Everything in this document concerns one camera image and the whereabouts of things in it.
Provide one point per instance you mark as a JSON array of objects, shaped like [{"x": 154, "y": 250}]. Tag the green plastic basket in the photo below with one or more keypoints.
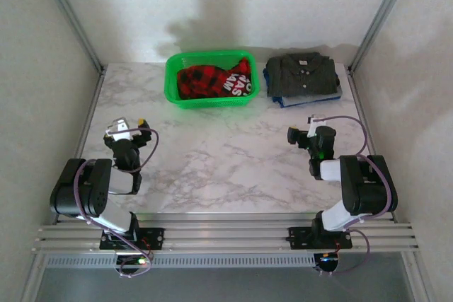
[{"x": 209, "y": 104}]

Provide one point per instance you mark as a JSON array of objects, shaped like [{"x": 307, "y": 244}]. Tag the red black plaid shirt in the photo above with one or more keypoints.
[{"x": 198, "y": 81}]

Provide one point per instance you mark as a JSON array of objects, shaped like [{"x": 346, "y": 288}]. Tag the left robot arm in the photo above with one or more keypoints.
[{"x": 113, "y": 219}]

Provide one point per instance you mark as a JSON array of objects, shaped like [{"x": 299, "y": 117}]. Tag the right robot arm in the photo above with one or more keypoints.
[{"x": 368, "y": 185}]

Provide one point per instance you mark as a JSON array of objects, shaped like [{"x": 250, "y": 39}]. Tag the blue folded shirt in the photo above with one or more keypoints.
[{"x": 283, "y": 101}]

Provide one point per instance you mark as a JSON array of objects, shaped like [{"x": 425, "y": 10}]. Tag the grey folded shirt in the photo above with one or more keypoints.
[{"x": 315, "y": 99}]

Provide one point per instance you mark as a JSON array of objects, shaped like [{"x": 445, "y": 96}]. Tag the dark green striped shirt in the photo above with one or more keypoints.
[{"x": 301, "y": 77}]

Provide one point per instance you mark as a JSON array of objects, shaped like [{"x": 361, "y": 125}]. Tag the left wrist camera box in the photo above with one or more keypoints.
[{"x": 120, "y": 128}]

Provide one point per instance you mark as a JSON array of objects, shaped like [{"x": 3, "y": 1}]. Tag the left aluminium side rail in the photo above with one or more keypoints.
[{"x": 86, "y": 128}]

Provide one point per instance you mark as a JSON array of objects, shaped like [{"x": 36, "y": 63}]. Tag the aluminium side rail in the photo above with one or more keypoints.
[
  {"x": 358, "y": 98},
  {"x": 86, "y": 128}
]

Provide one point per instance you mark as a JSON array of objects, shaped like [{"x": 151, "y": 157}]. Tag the right aluminium side rail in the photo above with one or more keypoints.
[{"x": 358, "y": 98}]

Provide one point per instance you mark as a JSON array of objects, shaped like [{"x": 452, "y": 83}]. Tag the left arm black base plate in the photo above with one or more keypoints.
[{"x": 155, "y": 236}]

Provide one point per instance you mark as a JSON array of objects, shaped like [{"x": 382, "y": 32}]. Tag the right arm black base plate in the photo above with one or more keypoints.
[{"x": 299, "y": 236}]

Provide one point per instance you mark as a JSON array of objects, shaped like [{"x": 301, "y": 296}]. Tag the aluminium mounting rail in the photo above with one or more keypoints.
[{"x": 230, "y": 235}]

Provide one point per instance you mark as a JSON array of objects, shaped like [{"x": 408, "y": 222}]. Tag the left aluminium frame post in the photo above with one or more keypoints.
[{"x": 70, "y": 19}]

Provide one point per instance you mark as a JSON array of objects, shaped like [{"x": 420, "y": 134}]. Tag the aluminium frame post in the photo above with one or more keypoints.
[
  {"x": 378, "y": 19},
  {"x": 70, "y": 19}
]

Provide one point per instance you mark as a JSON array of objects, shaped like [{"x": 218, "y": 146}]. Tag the right aluminium frame post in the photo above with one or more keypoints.
[{"x": 378, "y": 19}]

